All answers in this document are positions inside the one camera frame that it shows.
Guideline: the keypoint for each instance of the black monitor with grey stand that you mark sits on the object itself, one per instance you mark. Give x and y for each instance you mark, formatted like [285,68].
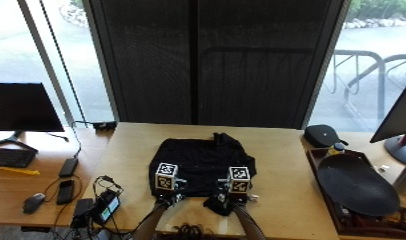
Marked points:
[399,116]

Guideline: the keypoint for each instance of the small white clip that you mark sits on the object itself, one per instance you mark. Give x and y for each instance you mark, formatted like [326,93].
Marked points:
[383,168]

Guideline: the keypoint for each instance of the yellow flat tool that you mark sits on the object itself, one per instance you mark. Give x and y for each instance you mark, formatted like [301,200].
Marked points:
[20,171]

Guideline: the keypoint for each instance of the white marker cube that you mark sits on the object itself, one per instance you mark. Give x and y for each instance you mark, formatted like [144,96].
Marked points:
[239,179]
[166,175]

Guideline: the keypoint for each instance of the person's left hand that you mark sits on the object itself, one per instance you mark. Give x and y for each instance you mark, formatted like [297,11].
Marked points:
[169,197]

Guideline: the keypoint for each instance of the yellow bottle with black cap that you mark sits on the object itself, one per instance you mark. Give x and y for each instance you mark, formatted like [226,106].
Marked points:
[337,150]

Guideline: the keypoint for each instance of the grey window post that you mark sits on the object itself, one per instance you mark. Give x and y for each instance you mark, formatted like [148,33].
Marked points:
[44,56]

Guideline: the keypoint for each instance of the black plug adapter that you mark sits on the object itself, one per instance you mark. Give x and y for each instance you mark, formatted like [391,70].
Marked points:
[104,126]

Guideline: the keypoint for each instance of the black oval dish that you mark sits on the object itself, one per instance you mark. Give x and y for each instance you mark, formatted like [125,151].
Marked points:
[357,185]

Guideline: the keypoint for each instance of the black computer monitor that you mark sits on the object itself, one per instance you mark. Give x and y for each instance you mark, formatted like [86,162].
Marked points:
[20,106]

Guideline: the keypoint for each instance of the black shirt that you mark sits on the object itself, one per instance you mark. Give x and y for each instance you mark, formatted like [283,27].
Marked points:
[202,160]

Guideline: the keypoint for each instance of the black smartphone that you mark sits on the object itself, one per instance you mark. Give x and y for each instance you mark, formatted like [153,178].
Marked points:
[65,191]

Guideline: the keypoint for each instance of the black window blind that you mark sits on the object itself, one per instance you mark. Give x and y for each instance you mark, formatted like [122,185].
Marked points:
[210,60]

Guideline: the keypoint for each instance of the dark wooden tray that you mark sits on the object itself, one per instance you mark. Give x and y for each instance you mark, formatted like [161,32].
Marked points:
[333,206]

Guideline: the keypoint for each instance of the black zip case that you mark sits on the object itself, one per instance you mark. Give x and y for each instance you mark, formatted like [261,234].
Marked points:
[322,135]

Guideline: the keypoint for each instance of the black keyboard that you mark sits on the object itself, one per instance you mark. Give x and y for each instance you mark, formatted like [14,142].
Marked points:
[10,157]

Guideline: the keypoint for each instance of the black computer mouse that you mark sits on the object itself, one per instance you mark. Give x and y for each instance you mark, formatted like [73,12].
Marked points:
[33,202]

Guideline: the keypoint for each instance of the person's right hand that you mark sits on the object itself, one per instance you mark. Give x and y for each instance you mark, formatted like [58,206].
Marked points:
[237,197]

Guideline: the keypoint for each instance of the grey metal bike rack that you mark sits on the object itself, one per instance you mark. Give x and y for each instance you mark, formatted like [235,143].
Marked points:
[379,80]

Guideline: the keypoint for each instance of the black box adapter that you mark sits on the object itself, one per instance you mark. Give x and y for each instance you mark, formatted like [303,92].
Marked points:
[82,210]

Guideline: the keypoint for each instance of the black device with lit screen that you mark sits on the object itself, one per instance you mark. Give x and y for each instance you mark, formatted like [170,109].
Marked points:
[106,206]

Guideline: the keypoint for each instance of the black power brick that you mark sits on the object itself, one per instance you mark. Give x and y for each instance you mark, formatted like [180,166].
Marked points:
[68,167]

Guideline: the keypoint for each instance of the orange packet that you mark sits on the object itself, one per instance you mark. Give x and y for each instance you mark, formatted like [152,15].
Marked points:
[397,218]

